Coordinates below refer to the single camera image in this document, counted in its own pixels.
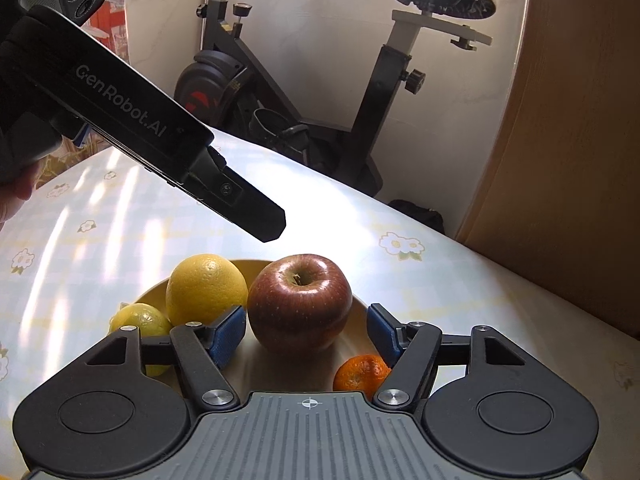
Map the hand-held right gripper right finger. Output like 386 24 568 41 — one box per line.
367 304 538 409

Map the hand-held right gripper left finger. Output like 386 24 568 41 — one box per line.
75 305 247 411

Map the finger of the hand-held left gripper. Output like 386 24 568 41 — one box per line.
182 145 287 244

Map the small mandarin orange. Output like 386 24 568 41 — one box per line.
333 354 392 393

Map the large yellow orange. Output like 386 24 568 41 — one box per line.
166 255 249 328

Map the cream round plate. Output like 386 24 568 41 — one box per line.
119 259 401 395

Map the red apple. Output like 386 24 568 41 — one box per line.
247 254 353 353

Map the yellow-green round fruit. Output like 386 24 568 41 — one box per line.
109 302 173 377

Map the person's left hand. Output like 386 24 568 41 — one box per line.
0 162 39 227

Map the floral tablecloth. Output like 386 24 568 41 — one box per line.
0 129 640 480

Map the black exercise bike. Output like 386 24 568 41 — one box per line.
125 0 498 235

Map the wooden cabinet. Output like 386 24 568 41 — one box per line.
452 0 640 337

